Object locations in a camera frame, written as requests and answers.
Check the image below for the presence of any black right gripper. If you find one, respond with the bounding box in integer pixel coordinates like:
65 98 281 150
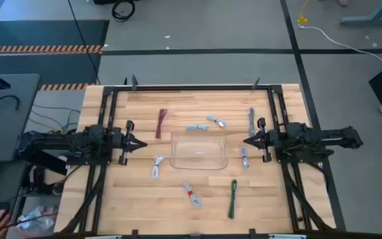
243 118 280 163

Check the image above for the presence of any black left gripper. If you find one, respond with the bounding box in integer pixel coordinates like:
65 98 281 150
111 120 148 166

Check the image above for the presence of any long grey braided cable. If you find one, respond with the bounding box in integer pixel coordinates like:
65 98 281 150
247 107 256 137

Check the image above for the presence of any white USB-C cable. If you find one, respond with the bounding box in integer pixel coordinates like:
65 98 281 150
151 154 167 181
239 147 250 169

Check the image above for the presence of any pink braided USB-C cable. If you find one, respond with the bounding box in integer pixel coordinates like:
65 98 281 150
155 108 168 139

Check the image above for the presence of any white cable with silver plug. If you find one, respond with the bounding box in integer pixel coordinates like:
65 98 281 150
206 115 229 129

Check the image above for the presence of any clear plastic tray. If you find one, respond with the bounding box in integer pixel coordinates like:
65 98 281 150
169 131 229 171

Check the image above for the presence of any green braided USB-C cable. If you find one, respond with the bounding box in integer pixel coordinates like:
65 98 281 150
227 179 238 220

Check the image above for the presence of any white cable with red tie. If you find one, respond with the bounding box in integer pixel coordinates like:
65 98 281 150
182 181 203 209

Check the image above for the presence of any black power adapter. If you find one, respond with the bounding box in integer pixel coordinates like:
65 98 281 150
28 164 66 197

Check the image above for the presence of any crumpled clear plastic bag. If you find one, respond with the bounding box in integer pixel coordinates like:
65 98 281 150
17 205 59 233

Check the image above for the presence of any grey desk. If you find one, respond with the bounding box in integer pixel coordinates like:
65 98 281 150
0 73 41 163

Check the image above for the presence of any black hazard-striped mat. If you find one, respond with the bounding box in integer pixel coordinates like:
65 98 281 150
0 19 109 91

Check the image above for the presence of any blue-grey table leg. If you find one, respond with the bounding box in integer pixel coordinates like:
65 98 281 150
339 0 382 27

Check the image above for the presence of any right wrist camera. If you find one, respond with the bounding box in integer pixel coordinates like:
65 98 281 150
264 131 278 149

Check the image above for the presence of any black sleeved cable bundle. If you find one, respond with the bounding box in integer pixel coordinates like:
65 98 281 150
60 164 109 235
282 164 333 232

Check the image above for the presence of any white bracket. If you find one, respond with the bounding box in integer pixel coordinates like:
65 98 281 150
84 234 123 239
269 234 307 239

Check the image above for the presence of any thin black cable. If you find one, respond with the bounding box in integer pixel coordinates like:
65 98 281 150
67 0 101 86

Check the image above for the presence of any long white cord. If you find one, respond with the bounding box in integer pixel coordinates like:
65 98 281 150
298 25 382 69

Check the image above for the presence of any coiled black cable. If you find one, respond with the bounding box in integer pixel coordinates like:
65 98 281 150
111 0 136 23

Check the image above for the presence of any short curved black cable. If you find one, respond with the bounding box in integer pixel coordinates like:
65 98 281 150
0 95 21 111

